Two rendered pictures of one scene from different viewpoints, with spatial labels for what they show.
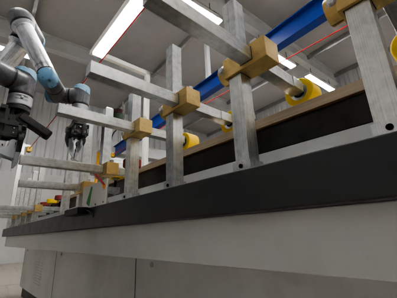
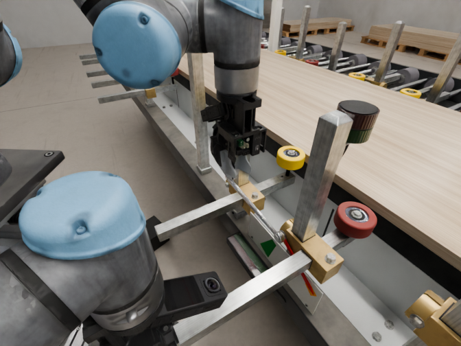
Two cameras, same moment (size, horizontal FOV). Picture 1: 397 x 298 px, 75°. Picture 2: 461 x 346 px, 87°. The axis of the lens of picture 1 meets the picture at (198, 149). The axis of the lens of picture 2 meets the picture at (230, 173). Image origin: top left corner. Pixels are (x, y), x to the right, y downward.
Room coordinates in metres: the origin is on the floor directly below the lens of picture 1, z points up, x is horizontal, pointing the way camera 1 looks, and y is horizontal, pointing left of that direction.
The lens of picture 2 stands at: (0.71, 0.49, 1.30)
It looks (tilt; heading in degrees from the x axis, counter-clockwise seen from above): 38 degrees down; 12
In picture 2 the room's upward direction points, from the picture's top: straight up
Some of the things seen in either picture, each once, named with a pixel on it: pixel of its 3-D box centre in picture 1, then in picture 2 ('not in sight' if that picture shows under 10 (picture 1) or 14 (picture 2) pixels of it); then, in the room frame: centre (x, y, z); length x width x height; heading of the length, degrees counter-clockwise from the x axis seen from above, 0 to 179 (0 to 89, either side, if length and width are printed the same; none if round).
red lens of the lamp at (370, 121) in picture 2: (118, 113); (356, 114); (1.10, 0.37, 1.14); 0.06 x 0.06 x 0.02
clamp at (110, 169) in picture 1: (106, 171); (309, 246); (1.06, 0.39, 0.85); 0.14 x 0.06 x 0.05; 42
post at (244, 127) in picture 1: (240, 86); not in sight; (0.52, -0.10, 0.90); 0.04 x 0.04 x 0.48; 42
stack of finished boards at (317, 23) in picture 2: not in sight; (313, 23); (9.65, -0.24, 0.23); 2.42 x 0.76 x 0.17; 130
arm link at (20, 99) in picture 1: (19, 103); (126, 288); (0.81, 0.62, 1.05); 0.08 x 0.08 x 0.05
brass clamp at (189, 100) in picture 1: (178, 105); not in sight; (0.69, 0.05, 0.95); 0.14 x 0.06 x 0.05; 42
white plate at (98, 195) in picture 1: (93, 195); (278, 258); (1.08, 0.44, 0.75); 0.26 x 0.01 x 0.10; 42
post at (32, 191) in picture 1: (31, 198); not in sight; (2.18, 1.42, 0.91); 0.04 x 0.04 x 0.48; 42
